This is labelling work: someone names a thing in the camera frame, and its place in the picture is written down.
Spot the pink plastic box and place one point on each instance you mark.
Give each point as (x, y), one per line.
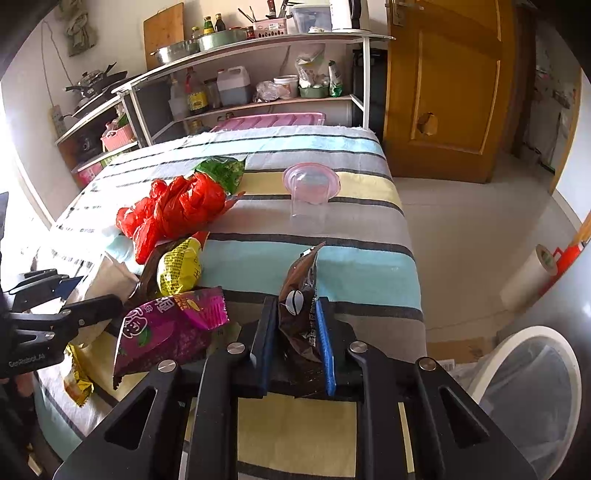
(87, 173)

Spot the clear plastic bottle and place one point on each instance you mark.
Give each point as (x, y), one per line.
(178, 101)

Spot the white electric kettle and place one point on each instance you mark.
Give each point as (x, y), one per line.
(346, 14)

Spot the clear storage container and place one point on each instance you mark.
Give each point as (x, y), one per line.
(309, 18)

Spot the black wok with lid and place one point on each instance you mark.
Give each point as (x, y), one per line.
(92, 83)

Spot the dark brown wrapper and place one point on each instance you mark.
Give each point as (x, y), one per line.
(150, 272)

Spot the small pink basket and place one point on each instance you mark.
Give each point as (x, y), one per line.
(117, 138)

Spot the white jug dark liquid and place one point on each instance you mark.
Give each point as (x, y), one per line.
(234, 87)

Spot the white power strip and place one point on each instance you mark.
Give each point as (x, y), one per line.
(57, 121)

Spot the brown snack packet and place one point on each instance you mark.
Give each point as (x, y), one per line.
(295, 318)

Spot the red plastic object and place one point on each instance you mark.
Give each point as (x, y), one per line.
(572, 256)

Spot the white shelf rack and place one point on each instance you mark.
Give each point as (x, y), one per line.
(277, 44)

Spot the green white packet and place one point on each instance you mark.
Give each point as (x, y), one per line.
(335, 81)

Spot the pink utensil basket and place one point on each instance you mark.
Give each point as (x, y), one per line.
(270, 27)

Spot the striped cloth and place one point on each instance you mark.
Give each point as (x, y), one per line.
(360, 258)

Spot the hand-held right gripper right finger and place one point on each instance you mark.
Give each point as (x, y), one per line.
(324, 355)

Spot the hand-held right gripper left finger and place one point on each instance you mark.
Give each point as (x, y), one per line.
(261, 350)

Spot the white trash bin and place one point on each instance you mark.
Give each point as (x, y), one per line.
(508, 341)

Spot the clear plastic cup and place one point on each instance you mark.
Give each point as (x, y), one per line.
(307, 214)

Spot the wooden door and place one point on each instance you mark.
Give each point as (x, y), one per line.
(452, 92)

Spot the hanging cloth bag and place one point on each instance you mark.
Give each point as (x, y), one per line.
(81, 27)

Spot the metal basin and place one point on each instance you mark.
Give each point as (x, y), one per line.
(175, 53)

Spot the crumpled clear plastic bag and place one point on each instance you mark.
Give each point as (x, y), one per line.
(268, 92)

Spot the green snack packet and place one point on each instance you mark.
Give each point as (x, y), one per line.
(221, 170)

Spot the green bowl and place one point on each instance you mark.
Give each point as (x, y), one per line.
(314, 91)

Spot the yellow label oil bottle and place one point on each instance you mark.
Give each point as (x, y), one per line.
(197, 97)

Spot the gold snack wrapper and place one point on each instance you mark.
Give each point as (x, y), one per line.
(76, 383)

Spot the flat cardboard sheet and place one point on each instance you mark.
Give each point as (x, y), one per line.
(461, 348)

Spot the wooden cutting board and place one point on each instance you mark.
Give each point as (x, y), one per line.
(161, 32)

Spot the white paper roll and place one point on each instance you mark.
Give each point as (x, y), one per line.
(526, 281)

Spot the white plastic bag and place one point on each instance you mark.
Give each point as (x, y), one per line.
(308, 69)

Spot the purple snack packet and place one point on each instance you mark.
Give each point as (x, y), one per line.
(161, 332)

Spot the red plastic bag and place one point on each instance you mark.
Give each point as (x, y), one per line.
(184, 198)

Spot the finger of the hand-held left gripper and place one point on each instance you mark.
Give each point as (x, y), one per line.
(92, 309)
(64, 286)

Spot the yellow snack packet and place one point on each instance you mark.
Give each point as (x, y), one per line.
(178, 267)

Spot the pink plastic cup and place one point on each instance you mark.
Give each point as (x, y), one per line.
(318, 184)

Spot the white plastic tub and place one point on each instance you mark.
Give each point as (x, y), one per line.
(287, 86)

